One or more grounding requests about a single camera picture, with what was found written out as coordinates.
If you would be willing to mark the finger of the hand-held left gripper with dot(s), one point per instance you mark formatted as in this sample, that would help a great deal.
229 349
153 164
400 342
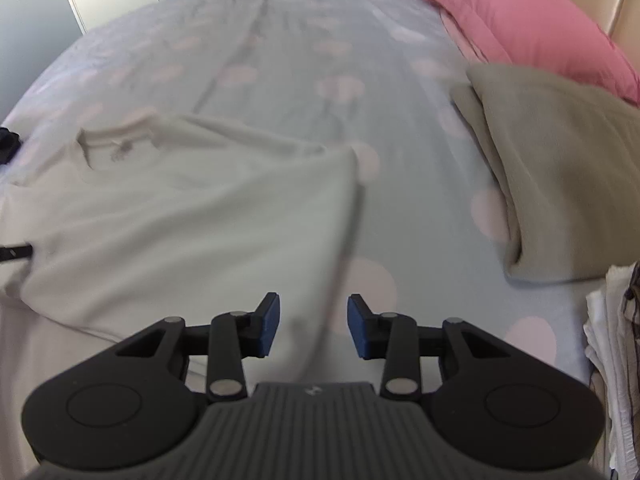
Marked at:
15 252

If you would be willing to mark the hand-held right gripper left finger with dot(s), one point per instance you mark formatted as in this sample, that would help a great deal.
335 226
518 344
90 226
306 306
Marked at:
270 325

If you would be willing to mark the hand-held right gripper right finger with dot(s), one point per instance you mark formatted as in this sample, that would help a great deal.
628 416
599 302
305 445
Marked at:
357 327

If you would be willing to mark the white sweatshirt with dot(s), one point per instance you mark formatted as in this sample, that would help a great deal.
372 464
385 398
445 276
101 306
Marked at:
175 220

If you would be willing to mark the stack of white clothes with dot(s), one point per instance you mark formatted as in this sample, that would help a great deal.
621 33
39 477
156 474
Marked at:
620 360

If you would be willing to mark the black garment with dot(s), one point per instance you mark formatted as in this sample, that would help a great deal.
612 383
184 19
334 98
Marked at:
7 145

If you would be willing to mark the polka dot bed sheet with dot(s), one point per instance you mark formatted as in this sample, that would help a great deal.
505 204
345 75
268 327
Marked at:
300 85

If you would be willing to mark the khaki folded blanket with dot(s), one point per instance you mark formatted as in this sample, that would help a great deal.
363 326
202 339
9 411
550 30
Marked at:
565 170

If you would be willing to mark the pink pillow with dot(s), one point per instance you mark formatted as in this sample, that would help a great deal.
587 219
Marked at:
525 15

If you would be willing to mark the beige headboard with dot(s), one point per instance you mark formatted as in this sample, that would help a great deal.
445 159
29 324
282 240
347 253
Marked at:
620 5

